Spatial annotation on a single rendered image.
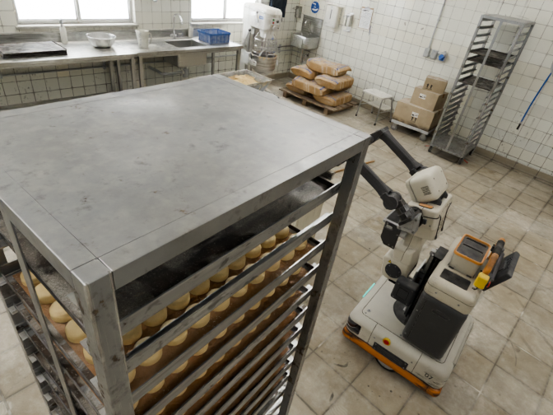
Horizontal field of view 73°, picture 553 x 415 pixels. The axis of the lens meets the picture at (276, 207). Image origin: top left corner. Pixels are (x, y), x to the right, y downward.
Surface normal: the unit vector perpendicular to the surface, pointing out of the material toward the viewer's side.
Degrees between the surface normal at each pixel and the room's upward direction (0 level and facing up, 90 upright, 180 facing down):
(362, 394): 0
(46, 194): 0
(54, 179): 0
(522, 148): 90
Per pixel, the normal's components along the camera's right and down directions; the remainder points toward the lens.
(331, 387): 0.13, -0.82
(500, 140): -0.69, 0.33
